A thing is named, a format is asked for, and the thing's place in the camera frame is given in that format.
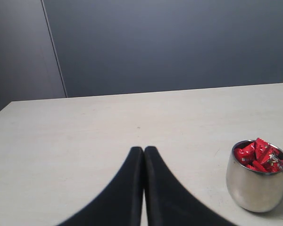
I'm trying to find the stainless steel cup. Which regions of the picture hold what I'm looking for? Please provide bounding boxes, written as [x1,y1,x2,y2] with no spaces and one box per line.
[226,140,283,213]

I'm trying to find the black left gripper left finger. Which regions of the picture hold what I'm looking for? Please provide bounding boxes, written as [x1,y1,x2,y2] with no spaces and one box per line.
[60,146,144,226]

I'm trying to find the candies inside cup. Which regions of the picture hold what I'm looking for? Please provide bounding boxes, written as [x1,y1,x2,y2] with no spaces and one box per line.
[233,137,283,173]

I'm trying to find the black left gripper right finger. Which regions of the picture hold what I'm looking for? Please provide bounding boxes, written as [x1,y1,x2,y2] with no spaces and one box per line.
[144,146,234,226]

